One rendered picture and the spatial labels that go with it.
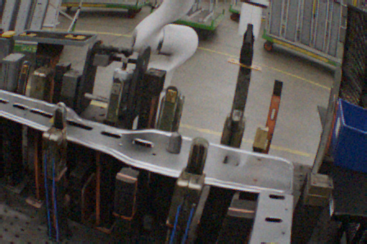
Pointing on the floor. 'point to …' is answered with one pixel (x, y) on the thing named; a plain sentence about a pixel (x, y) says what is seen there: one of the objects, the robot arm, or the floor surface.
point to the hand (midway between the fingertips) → (246, 56)
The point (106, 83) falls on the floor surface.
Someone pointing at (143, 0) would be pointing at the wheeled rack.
